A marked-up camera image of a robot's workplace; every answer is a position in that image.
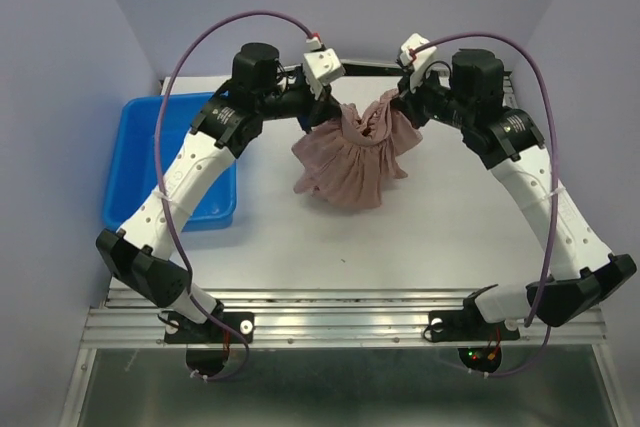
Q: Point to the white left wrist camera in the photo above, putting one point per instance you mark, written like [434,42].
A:
[321,68]

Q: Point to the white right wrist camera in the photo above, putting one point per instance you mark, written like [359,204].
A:
[415,55]

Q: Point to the aluminium table frame rail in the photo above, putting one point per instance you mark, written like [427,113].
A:
[341,304]

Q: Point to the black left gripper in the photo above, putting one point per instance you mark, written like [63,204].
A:
[317,109]

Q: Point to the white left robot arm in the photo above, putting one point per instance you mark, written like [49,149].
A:
[138,252]

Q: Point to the pink pleated skirt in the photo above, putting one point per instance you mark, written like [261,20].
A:
[346,161]

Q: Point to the blue plastic bin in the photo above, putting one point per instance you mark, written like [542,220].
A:
[132,173]

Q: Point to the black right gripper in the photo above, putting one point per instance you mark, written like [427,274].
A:
[410,98]

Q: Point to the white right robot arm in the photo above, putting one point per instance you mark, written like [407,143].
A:
[579,269]

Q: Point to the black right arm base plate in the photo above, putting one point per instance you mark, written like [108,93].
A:
[446,326]

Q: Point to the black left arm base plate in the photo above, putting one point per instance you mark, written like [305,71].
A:
[181,331]

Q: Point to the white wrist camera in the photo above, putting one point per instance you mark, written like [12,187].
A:
[415,55]
[321,68]

